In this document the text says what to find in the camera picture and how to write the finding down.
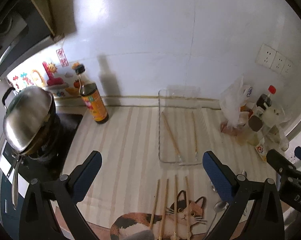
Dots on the pink sponge block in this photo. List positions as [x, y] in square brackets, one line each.
[226, 129]

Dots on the steel wok with lid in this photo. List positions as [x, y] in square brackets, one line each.
[26, 125]

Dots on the white red seasoning packet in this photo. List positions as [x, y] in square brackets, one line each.
[261, 150]

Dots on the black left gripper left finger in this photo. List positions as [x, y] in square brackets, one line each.
[38, 219]

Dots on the white wall socket panel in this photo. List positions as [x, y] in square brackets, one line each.
[274, 60]

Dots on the range hood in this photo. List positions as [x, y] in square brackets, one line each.
[25, 31]

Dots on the colourful wall sticker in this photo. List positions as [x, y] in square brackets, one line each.
[50, 70]

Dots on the red cap vinegar bottle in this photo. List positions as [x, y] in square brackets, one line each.
[266, 100]

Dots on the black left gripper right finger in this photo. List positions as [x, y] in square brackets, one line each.
[265, 220]

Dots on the steel spoon large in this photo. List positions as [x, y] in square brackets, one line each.
[218, 208]

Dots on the dark soy sauce bottle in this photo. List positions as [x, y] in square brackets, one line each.
[90, 96]

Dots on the clear plastic bag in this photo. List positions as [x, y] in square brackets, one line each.
[231, 101]

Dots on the cat print table mat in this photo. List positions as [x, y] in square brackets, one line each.
[128, 177]

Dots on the clear plastic seasoning jar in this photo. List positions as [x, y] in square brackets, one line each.
[264, 119]

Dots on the clear plastic utensil tray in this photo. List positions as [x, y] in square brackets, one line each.
[178, 103]

